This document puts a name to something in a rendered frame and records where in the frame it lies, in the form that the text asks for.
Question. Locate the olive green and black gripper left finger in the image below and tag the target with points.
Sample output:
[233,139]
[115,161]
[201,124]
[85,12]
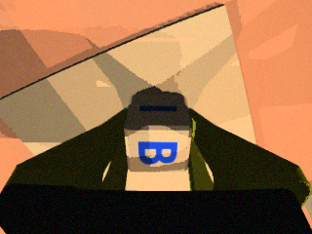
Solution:
[81,161]

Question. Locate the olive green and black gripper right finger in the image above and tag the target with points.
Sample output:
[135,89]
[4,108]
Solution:
[238,164]

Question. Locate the beige flat mat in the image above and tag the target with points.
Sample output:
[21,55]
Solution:
[193,57]

